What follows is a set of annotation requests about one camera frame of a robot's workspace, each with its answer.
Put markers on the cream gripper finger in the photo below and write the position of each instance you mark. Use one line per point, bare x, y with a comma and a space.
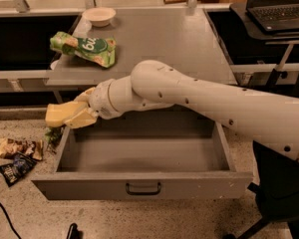
83, 118
84, 96

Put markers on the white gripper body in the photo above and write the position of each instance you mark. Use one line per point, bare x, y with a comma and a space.
100, 101

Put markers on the yellow sponge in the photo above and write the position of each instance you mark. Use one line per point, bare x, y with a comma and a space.
57, 114

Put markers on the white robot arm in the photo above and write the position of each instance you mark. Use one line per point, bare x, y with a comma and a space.
269, 119

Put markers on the grey open top drawer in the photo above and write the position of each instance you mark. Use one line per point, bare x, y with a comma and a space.
184, 151

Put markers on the grey cabinet with top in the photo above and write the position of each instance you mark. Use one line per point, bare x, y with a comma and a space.
179, 37

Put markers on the green snack bag on floor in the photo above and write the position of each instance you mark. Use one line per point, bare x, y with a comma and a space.
53, 137

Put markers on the green chip bag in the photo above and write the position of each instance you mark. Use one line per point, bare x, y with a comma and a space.
96, 50

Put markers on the dark blue snack bag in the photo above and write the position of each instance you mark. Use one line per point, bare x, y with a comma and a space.
17, 169

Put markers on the white bowl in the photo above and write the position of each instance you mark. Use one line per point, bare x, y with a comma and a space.
99, 16

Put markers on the brown snack bag on floor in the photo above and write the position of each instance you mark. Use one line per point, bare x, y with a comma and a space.
10, 147

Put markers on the black object at bottom edge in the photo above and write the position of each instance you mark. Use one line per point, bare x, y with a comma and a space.
73, 232

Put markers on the wooden stick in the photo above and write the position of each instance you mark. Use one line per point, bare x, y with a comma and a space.
173, 1

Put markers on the black laptop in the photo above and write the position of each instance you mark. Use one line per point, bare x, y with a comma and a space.
274, 15

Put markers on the black office chair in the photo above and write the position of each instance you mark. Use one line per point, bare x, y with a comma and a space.
277, 194

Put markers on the black drawer handle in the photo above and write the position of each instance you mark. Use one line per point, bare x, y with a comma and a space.
143, 189

